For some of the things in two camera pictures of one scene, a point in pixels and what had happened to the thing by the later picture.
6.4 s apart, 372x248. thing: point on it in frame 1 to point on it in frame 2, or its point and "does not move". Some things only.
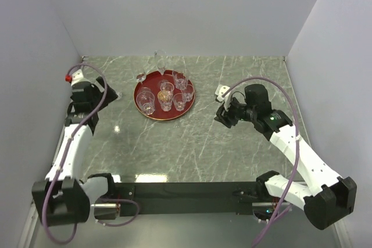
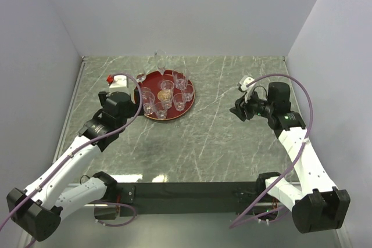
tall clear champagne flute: [160, 58] does not move
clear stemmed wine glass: [140, 77] does not move
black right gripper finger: [226, 117] to [239, 109]
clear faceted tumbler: [181, 78] does not move
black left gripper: [110, 96] to [133, 108]
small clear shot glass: [168, 87] does not move
